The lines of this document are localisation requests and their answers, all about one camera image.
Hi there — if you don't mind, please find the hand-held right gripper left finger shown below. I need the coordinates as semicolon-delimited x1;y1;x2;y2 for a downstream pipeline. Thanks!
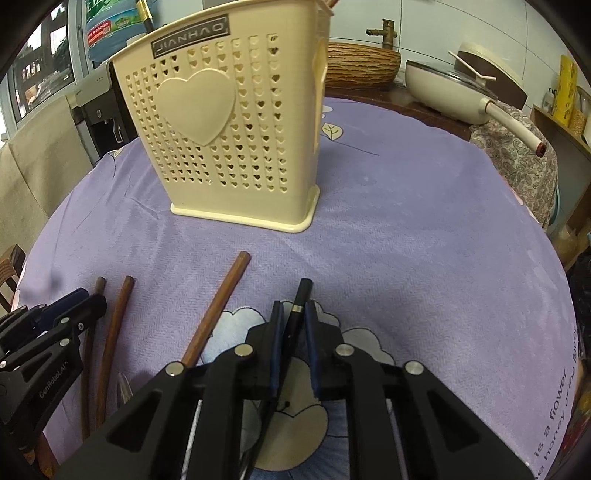
55;300;285;480

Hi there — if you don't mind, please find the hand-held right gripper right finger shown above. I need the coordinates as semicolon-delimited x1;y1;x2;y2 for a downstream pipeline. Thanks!
305;300;548;480

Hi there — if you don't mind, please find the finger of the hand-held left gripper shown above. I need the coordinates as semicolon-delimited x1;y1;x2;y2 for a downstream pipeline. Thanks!
0;294;108;370
0;287;89;340

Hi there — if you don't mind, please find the brown wooden chopstick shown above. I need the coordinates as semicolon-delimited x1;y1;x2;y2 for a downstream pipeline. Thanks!
96;275;137;428
81;276;108;440
181;251;252;367

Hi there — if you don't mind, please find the black chopstick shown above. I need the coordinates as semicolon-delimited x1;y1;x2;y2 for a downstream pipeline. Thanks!
242;278;315;480
134;0;154;36

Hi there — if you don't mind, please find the metal spoon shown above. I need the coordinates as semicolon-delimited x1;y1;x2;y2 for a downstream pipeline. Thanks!
115;369;134;409

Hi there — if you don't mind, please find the cream plastic utensil holder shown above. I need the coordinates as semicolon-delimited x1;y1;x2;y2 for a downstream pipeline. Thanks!
108;0;334;233

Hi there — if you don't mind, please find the wooden chair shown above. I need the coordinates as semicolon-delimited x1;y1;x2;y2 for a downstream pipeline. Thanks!
0;244;27;315

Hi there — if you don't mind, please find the purple floral tablecloth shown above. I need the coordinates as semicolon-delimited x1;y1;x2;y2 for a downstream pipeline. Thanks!
14;95;580;480

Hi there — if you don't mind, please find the beige cloth panel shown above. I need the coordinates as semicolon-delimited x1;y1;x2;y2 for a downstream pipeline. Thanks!
0;98;101;252

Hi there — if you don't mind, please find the grey water dispenser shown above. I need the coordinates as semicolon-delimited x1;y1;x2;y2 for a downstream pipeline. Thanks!
74;62;139;163

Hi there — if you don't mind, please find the metal framed window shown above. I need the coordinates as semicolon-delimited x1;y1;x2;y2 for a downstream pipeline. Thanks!
9;0;89;126

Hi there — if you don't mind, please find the blue water jug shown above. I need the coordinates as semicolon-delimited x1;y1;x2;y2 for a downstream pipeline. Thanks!
85;0;154;64

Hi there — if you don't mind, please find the floral patterned cloth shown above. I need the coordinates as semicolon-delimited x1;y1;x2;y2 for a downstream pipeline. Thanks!
470;104;560;228

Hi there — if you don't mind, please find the white frying pan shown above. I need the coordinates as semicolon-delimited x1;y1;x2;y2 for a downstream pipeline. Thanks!
405;60;548;156

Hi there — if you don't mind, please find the wicker basin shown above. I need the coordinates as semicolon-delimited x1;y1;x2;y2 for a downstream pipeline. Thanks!
325;41;402;90

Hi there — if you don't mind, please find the wooden shelf unit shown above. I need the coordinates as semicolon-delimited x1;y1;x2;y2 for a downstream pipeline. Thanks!
531;105;591;259

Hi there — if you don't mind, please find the brass faucet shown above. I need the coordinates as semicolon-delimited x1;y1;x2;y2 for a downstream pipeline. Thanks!
366;18;397;49

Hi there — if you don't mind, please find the brown white rice cooker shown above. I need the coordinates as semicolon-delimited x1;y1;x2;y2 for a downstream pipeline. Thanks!
455;42;530;110

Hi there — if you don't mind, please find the glass jar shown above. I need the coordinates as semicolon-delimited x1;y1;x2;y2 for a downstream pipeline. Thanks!
570;88;591;136

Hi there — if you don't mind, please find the yellow wrap roll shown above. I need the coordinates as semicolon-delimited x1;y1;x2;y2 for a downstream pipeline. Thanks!
558;55;579;126

